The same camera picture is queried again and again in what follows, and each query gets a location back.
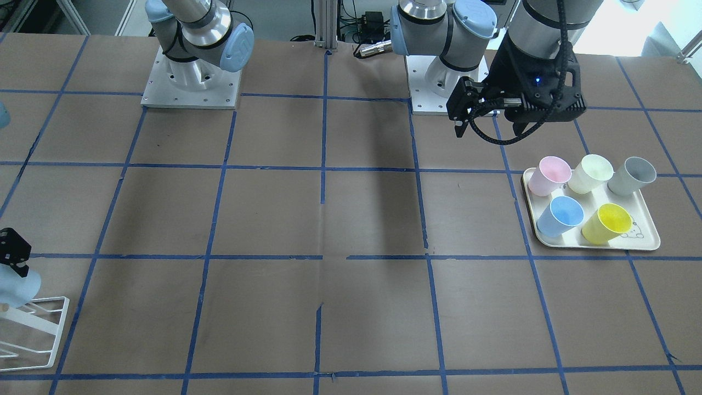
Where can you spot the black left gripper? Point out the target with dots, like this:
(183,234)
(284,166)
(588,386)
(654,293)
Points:
(505,70)

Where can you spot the light blue cup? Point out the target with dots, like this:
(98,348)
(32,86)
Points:
(16,291)

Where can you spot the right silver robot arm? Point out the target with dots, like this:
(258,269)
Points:
(201,30)

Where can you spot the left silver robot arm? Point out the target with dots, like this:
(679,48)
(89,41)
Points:
(458,34)

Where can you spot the pink plastic cup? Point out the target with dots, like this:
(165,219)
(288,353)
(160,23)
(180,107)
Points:
(550,174)

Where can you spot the cream plastic cup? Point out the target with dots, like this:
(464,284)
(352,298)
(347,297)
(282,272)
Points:
(590,173)

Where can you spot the blue cup on tray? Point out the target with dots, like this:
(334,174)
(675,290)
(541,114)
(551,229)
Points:
(561,215)

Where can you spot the grey plastic cup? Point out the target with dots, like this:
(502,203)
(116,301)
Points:
(634,173)

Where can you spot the yellow plastic cup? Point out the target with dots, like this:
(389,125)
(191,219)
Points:
(608,222)

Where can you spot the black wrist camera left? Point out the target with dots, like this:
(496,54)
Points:
(464,103)

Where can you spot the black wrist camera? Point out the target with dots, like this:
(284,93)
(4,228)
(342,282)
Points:
(464,103)
(15,251)

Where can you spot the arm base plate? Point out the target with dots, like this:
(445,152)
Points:
(193,85)
(431,83)

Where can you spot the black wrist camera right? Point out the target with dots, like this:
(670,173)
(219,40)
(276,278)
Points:
(15,251)

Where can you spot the white wire cup rack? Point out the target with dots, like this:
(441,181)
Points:
(31,334)

